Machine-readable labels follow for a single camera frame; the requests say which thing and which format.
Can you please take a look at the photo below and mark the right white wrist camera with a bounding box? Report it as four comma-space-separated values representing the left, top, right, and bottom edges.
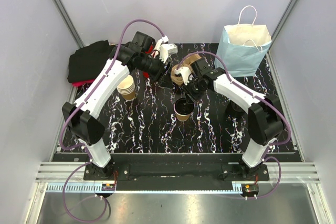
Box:
174, 67, 194, 85

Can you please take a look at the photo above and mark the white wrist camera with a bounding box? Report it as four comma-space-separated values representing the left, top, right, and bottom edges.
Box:
174, 67, 194, 85
155, 36, 178, 63

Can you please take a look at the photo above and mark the black plastic cup lid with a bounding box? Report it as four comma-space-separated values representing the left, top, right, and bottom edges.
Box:
174, 98, 194, 115

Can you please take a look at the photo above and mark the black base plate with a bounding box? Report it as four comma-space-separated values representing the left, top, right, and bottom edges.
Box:
52, 152, 270, 191

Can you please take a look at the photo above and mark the brown paper cup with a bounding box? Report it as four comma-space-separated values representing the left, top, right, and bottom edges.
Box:
174, 103, 194, 122

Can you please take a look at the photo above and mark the pink cloth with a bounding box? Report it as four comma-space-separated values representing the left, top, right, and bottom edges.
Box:
72, 80, 94, 87

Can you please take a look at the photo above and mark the black folded cloth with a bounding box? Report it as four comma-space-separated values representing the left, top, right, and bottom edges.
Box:
67, 40, 116, 84

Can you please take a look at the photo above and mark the aluminium frame rail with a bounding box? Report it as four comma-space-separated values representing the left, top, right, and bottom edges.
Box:
25, 154, 335, 223

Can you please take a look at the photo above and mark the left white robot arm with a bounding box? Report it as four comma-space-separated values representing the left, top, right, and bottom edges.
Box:
62, 31, 178, 180

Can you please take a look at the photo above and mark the red cup holder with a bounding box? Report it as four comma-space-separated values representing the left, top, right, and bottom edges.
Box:
145, 44, 156, 55

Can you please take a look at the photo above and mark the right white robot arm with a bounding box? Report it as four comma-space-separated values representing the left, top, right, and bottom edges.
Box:
174, 59, 290, 180

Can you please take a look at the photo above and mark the stack of brown paper cups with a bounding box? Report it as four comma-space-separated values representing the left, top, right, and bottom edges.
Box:
117, 75, 135, 101

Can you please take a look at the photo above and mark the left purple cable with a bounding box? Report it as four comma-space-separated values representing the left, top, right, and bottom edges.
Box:
58, 19, 169, 221

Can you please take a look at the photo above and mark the light blue paper bag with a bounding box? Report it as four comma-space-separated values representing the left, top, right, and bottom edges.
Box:
215, 21, 272, 77

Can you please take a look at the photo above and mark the white stirrers bundle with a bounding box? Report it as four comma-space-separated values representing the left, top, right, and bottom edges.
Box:
151, 38, 163, 58

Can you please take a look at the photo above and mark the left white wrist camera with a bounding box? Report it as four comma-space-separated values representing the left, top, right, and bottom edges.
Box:
155, 36, 178, 63

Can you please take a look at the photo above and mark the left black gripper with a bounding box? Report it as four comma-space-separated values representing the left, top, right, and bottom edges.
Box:
139, 54, 173, 89

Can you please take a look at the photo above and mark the stack of black cup lids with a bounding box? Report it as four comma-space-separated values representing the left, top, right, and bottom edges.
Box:
226, 101, 247, 118

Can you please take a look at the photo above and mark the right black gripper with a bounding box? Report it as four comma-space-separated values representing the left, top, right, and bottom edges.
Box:
180, 78, 207, 105

